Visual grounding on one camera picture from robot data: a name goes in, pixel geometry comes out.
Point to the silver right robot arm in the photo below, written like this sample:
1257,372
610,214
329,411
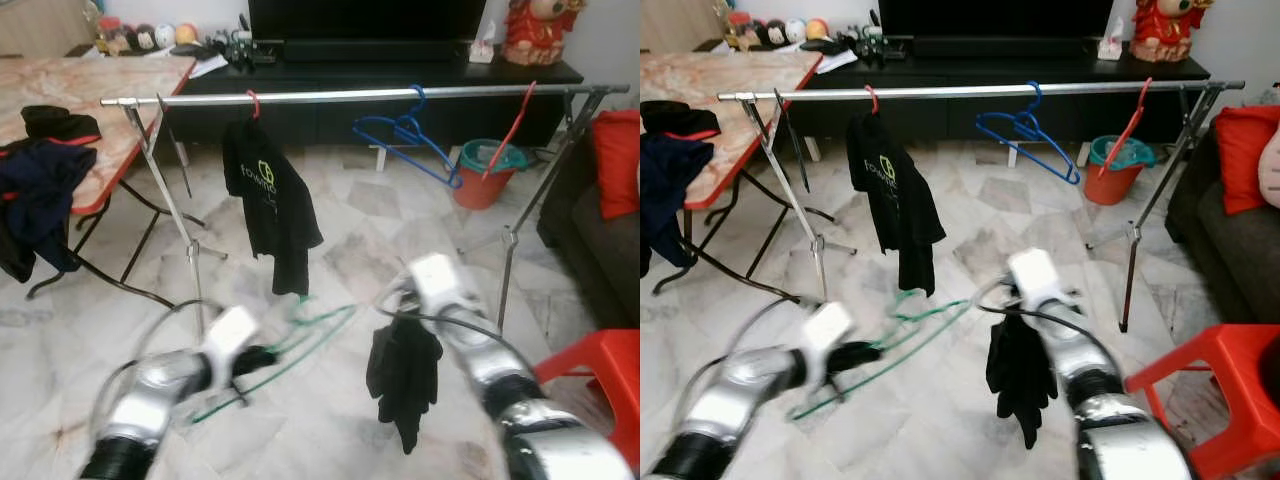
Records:
520,400
1110,400

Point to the black flat television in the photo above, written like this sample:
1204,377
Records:
995,18
365,20

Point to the red cushion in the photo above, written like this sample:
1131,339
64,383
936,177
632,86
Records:
618,165
1245,160

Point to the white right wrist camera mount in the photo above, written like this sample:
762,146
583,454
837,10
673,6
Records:
1040,278
442,282

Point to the black printed t-shirt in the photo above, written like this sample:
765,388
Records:
270,200
895,195
1022,370
405,375

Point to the white plush ball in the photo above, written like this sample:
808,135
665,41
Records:
165,35
795,31

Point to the pink cat face cushion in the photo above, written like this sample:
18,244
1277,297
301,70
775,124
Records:
1272,165

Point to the dark grey fabric sofa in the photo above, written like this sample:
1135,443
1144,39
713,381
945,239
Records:
1230,260
590,260

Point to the orange bin teal liner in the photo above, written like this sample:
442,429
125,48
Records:
480,190
1112,186

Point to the small white figurine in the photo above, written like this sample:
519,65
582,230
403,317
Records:
483,50
1110,46

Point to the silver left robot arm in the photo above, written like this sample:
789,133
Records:
150,400
735,395

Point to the blue plastic hanger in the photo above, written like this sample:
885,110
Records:
1030,126
410,130

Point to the red plastic stool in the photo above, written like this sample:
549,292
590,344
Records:
1220,370
600,365

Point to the white paper sheets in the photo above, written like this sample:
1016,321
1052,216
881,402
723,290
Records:
835,62
205,66

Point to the green plastic hanger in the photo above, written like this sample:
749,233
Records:
915,340
300,352

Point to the dark blue garment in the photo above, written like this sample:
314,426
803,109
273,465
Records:
668,190
40,195

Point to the orange plush ball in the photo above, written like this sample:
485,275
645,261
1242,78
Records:
186,34
816,29

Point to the silver metal clothes rack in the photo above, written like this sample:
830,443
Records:
350,95
980,91

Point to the marble-pattern folding table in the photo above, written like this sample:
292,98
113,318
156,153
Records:
80,85
720,85

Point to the red plastic hanger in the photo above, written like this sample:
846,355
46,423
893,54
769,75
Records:
1126,128
875,98
510,132
256,103

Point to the red robed deity statue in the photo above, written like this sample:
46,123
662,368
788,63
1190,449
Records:
540,35
1170,32

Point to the black television stand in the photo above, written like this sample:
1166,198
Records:
1000,105
380,100

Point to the red lidded jar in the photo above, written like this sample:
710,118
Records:
108,22
738,18

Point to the black soundbar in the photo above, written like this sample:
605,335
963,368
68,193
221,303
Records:
380,50
1005,47

